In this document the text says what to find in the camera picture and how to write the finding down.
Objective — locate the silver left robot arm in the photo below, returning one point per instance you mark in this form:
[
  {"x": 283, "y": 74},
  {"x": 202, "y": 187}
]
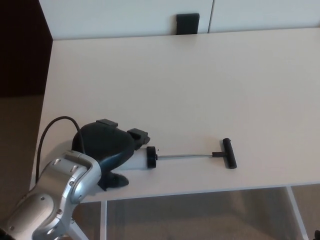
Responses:
[{"x": 50, "y": 195}]

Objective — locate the white desk leg frame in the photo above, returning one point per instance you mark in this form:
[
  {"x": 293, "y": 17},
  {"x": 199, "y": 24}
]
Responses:
[
  {"x": 297, "y": 212},
  {"x": 103, "y": 220}
]

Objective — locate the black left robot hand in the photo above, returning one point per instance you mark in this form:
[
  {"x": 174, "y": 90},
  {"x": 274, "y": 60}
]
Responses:
[{"x": 105, "y": 145}]

